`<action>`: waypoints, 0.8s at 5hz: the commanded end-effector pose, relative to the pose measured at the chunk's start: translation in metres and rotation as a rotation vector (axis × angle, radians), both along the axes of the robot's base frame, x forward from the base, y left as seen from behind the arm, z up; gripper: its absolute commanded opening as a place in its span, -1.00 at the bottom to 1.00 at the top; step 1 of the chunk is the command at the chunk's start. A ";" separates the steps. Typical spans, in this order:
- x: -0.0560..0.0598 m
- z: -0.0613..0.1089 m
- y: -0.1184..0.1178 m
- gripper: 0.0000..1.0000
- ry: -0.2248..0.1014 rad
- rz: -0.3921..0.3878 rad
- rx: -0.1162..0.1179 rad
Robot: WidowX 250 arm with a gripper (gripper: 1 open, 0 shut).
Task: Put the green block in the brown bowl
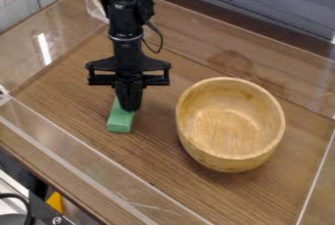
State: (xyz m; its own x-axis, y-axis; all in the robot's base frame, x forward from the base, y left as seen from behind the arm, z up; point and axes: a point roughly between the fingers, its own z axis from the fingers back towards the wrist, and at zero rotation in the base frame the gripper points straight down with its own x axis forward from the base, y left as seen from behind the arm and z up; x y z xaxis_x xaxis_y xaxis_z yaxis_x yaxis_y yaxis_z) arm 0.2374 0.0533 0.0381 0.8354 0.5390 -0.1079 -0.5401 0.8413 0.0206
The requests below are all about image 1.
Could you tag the clear acrylic corner bracket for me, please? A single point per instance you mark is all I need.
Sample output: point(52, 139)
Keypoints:
point(95, 10)

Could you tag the clear acrylic enclosure walls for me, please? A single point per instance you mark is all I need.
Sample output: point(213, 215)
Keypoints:
point(135, 179)

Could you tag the black device with knob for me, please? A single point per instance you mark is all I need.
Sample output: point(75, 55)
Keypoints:
point(44, 215)

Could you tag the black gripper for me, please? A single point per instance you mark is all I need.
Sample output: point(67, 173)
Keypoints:
point(129, 68)

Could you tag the light wooden bowl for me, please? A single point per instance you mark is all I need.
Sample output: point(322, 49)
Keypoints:
point(230, 124)

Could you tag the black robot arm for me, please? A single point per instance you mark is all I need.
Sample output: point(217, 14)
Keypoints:
point(129, 16)

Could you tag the green rectangular block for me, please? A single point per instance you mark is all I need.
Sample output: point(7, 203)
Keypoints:
point(119, 121)

